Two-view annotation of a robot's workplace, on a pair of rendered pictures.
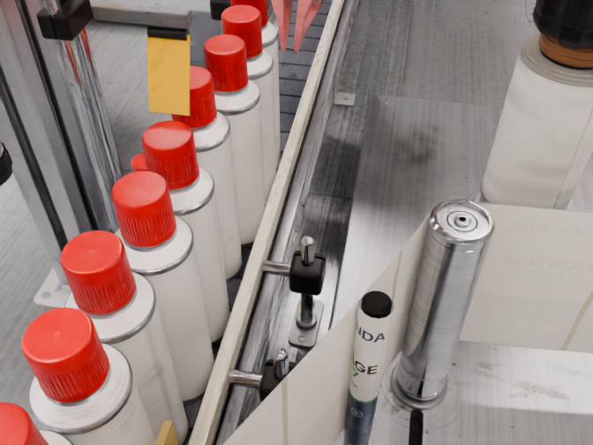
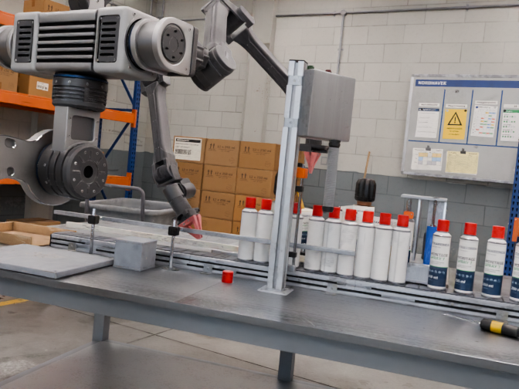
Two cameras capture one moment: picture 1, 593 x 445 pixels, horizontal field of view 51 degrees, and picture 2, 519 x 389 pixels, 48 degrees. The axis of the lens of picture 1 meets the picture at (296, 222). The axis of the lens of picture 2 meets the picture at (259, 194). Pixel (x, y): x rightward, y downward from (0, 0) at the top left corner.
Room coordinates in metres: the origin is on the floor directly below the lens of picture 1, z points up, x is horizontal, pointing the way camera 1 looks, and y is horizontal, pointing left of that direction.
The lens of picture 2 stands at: (0.28, 1.90, 1.19)
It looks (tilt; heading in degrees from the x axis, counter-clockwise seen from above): 3 degrees down; 277
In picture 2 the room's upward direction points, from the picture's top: 6 degrees clockwise
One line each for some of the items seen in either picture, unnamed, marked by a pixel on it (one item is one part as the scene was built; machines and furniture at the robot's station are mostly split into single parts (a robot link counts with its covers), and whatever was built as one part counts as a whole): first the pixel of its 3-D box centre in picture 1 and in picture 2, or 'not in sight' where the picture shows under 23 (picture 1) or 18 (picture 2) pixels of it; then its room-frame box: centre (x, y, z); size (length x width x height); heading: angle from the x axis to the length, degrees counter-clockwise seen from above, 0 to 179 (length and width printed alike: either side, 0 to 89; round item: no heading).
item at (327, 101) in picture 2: not in sight; (320, 106); (0.34, 0.17, 1.38); 0.17 x 0.10 x 0.19; 44
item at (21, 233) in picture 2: not in sight; (21, 233); (1.41, -0.12, 0.85); 0.30 x 0.26 x 0.04; 169
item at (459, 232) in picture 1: (437, 314); not in sight; (0.26, -0.10, 0.97); 0.05 x 0.05 x 0.19
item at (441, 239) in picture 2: not in sight; (439, 254); (-0.05, 0.15, 0.98); 0.05 x 0.05 x 0.20
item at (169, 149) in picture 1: (187, 244); (315, 237); (0.32, 0.08, 0.98); 0.05 x 0.05 x 0.20
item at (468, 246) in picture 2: not in sight; (466, 258); (-0.12, 0.17, 0.98); 0.05 x 0.05 x 0.20
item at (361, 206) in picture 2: not in sight; (363, 213); (0.15, -0.49, 1.04); 0.09 x 0.09 x 0.29
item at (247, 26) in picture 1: (247, 115); (263, 230); (0.49, 0.05, 0.98); 0.05 x 0.05 x 0.20
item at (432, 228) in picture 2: not in sight; (429, 251); (-0.03, 0.10, 0.98); 0.03 x 0.03 x 0.16
